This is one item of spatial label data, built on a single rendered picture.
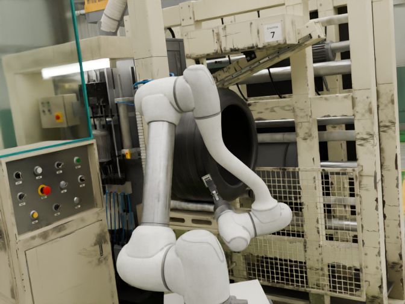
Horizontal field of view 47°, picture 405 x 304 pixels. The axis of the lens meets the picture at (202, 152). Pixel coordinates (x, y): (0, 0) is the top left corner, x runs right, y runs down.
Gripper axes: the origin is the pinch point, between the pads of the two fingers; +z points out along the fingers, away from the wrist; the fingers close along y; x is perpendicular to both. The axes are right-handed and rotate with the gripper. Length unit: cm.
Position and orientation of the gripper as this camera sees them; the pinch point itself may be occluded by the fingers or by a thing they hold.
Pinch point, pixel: (211, 186)
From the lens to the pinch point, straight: 212.4
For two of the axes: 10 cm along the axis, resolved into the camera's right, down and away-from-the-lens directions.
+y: 3.7, 7.6, 5.3
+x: 9.0, -4.4, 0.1
